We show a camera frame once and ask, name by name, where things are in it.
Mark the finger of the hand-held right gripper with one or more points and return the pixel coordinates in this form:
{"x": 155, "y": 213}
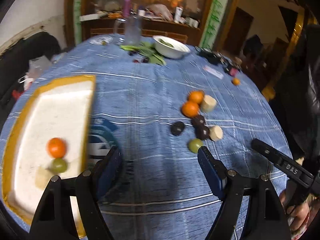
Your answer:
{"x": 277, "y": 158}

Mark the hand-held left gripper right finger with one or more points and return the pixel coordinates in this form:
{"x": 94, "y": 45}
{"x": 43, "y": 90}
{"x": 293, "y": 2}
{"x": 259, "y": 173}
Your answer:
{"x": 209, "y": 168}

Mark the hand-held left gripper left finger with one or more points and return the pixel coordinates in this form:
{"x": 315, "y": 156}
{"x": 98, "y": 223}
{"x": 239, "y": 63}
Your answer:
{"x": 113, "y": 163}

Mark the green round fruit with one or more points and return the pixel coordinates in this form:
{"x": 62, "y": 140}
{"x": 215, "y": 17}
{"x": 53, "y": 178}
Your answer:
{"x": 195, "y": 145}
{"x": 59, "y": 165}

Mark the pale cream fruit chunk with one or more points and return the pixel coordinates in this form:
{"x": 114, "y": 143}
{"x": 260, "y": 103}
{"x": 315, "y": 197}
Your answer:
{"x": 41, "y": 178}
{"x": 216, "y": 133}
{"x": 208, "y": 103}

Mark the dark red date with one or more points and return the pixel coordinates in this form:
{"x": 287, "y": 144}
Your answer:
{"x": 202, "y": 132}
{"x": 198, "y": 120}

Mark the dark round fruit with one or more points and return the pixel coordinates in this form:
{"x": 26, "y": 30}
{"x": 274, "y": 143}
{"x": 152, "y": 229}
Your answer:
{"x": 178, "y": 128}

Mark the white foam tray yellow rim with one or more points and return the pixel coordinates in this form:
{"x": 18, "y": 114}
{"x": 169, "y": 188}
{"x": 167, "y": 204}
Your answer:
{"x": 57, "y": 115}

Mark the person's right hand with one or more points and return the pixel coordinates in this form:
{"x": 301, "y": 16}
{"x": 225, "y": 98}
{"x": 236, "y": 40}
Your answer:
{"x": 298, "y": 216}

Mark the blue striped tablecloth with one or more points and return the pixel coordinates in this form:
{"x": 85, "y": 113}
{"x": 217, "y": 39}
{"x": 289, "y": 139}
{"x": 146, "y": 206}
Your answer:
{"x": 150, "y": 100}

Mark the person's black jacket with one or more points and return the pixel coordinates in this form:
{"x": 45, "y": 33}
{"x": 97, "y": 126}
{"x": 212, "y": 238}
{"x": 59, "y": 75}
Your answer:
{"x": 300, "y": 85}

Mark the small orange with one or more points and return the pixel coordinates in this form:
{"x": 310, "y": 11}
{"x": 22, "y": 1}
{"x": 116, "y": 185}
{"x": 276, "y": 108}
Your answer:
{"x": 235, "y": 81}

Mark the pink white card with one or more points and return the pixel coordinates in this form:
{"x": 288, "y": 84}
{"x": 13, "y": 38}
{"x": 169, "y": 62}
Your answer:
{"x": 213, "y": 71}

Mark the black and pink gadget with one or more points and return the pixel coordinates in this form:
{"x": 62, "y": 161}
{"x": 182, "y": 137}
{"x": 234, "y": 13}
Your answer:
{"x": 231, "y": 70}

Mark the black device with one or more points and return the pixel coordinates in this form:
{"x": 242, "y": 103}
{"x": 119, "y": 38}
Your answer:
{"x": 210, "y": 55}

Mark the green leafy vegetable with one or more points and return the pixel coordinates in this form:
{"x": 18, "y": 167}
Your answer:
{"x": 150, "y": 52}

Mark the red plastic bag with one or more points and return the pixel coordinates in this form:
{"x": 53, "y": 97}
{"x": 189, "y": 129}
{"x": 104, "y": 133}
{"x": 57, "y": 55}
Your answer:
{"x": 17, "y": 93}

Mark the clear plastic bag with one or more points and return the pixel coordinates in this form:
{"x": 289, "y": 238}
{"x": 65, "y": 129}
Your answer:
{"x": 38, "y": 66}

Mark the white bowl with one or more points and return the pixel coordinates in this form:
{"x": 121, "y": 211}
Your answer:
{"x": 171, "y": 46}

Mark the clear glass jug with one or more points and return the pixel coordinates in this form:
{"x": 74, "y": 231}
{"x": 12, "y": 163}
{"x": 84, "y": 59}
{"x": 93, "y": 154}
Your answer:
{"x": 132, "y": 28}

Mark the wooden door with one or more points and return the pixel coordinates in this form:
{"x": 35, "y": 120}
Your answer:
{"x": 240, "y": 27}

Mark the black sofa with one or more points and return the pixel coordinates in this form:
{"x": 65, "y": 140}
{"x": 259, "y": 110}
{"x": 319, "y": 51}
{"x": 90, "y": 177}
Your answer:
{"x": 25, "y": 55}

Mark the wooden cabinet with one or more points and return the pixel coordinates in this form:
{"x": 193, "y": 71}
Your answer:
{"x": 155, "y": 27}

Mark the white cup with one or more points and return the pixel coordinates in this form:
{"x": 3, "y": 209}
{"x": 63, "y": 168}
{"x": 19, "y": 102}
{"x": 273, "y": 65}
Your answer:
{"x": 195, "y": 23}
{"x": 190, "y": 21}

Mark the white flat box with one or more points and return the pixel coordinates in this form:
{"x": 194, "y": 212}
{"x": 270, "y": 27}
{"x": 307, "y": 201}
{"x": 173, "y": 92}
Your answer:
{"x": 89, "y": 17}

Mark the white tube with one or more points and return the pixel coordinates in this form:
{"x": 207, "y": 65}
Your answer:
{"x": 178, "y": 13}

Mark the purple bottle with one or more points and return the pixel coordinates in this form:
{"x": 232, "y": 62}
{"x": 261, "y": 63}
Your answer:
{"x": 127, "y": 5}

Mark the pink plastic bag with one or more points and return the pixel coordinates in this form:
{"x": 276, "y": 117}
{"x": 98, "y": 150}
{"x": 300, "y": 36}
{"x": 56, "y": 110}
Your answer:
{"x": 160, "y": 10}

